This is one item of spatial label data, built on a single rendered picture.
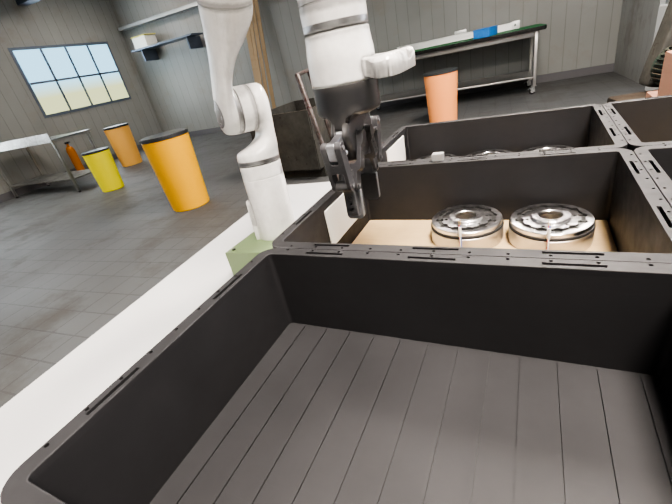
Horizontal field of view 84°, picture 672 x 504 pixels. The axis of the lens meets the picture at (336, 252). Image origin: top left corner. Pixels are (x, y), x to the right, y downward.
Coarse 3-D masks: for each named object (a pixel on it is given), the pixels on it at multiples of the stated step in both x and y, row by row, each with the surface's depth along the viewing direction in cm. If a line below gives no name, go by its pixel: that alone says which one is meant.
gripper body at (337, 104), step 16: (368, 80) 40; (320, 96) 41; (336, 96) 40; (352, 96) 40; (368, 96) 41; (320, 112) 42; (336, 112) 41; (352, 112) 41; (368, 112) 47; (336, 128) 42; (352, 128) 43; (352, 144) 43; (368, 144) 47; (352, 160) 45
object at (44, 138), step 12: (72, 132) 613; (84, 132) 592; (0, 144) 591; (12, 144) 581; (24, 144) 571; (36, 144) 562; (60, 156) 562; (0, 168) 632; (36, 180) 643; (48, 180) 616; (60, 180) 594; (72, 180) 579; (12, 192) 650
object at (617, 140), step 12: (564, 108) 75; (576, 108) 74; (588, 108) 73; (600, 108) 70; (456, 120) 84; (468, 120) 83; (480, 120) 82; (600, 120) 64; (396, 132) 86; (612, 132) 60; (384, 144) 78; (612, 144) 54; (624, 144) 51; (456, 156) 61; (468, 156) 60; (480, 156) 59; (492, 156) 58
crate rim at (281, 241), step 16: (448, 160) 60; (464, 160) 59; (480, 160) 57; (496, 160) 56; (512, 160) 56; (528, 160) 55; (624, 160) 47; (640, 176) 42; (336, 192) 58; (640, 192) 39; (656, 192) 38; (320, 208) 54; (656, 208) 35; (304, 224) 50; (496, 256) 34; (512, 256) 33; (528, 256) 33; (544, 256) 32; (560, 256) 32; (576, 256) 31; (592, 256) 31; (608, 256) 30; (624, 256) 30; (640, 256) 30; (656, 256) 29
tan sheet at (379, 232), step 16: (368, 224) 69; (384, 224) 68; (400, 224) 66; (416, 224) 65; (608, 224) 53; (368, 240) 63; (384, 240) 62; (400, 240) 61; (416, 240) 60; (608, 240) 50
